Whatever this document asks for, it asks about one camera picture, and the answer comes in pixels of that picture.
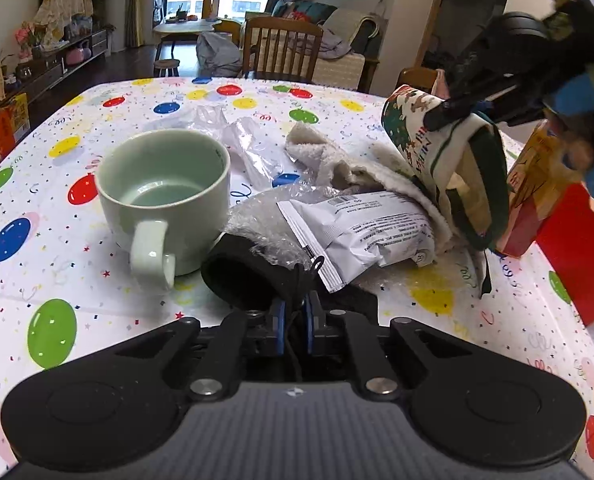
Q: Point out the printed pouch with green ribbon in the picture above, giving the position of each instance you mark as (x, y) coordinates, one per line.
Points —
(412, 135)

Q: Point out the pink flower bouquet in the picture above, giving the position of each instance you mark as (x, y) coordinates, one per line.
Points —
(27, 37)

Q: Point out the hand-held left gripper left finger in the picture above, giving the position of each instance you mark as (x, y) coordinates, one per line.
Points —
(277, 327)

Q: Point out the clear plastic bag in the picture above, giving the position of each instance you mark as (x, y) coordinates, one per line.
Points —
(247, 145)

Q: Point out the black sock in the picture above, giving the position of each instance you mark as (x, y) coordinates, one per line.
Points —
(242, 270)

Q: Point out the sofa with cream cover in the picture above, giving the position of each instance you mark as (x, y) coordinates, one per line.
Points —
(347, 65)

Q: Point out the pale green mug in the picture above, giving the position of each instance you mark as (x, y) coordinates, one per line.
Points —
(122, 220)

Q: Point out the small round stool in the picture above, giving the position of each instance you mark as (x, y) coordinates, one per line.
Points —
(167, 64)

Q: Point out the grey fleece cloth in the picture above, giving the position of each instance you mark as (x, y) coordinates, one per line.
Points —
(322, 160)

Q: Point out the balloon print tablecloth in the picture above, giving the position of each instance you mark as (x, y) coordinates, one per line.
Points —
(52, 260)

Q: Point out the bubble wrap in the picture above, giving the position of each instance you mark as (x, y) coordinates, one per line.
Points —
(272, 215)

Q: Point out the yellow cardboard box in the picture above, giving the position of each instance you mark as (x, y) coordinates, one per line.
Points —
(19, 112)

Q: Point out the white foil packet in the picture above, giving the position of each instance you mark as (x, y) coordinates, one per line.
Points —
(367, 235)

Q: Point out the lilac garment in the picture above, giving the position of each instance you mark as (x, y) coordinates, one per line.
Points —
(334, 42)

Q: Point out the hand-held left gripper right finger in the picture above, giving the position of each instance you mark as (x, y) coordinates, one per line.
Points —
(309, 327)

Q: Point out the red printed cushion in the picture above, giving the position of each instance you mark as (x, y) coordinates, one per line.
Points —
(297, 10)

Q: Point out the pink towel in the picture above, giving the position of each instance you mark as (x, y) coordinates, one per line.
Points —
(442, 85)

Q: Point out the white coffee table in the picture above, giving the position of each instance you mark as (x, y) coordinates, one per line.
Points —
(187, 27)

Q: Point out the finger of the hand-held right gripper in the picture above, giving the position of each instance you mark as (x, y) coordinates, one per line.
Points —
(457, 107)
(522, 115)

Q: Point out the grey cloth bag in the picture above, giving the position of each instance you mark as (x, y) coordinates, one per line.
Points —
(217, 55)

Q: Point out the tea bottle with white cap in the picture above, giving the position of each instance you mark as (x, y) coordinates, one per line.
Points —
(527, 195)

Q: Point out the yellow grey curtain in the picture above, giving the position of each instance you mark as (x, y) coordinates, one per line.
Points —
(137, 0)

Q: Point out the dark wooden TV cabinet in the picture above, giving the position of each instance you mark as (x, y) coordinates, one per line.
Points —
(42, 77)

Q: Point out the wooden chair dark seat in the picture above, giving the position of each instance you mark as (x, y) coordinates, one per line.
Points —
(282, 24)

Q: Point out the red cardboard box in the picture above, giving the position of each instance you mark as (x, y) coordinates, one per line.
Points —
(577, 260)

